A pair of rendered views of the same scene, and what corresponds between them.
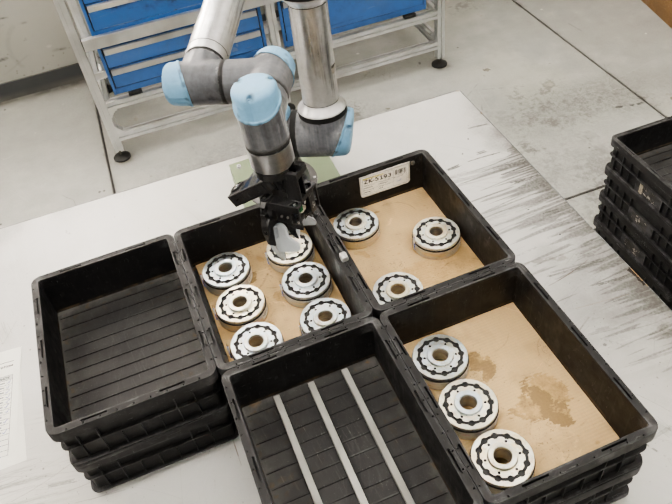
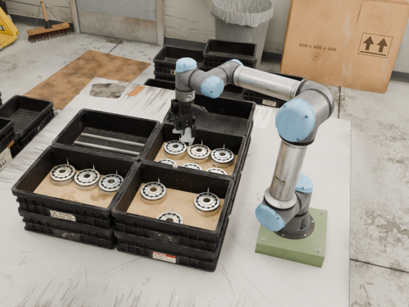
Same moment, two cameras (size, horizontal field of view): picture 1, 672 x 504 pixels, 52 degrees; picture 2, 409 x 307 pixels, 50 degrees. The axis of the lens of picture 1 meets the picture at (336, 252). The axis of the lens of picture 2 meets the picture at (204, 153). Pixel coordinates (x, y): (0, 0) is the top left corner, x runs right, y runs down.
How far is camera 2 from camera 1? 205 cm
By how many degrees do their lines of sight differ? 80
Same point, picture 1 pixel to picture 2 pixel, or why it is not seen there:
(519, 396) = (75, 197)
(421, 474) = not seen: hidden behind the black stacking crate
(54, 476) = not seen: hidden behind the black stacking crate
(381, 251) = (185, 207)
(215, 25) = (250, 72)
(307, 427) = (132, 148)
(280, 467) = (127, 138)
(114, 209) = (336, 173)
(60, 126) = not seen: outside the picture
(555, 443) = (50, 193)
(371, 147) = (308, 296)
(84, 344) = (227, 120)
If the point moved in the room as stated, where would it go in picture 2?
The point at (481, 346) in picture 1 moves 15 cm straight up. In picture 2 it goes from (104, 203) to (100, 174)
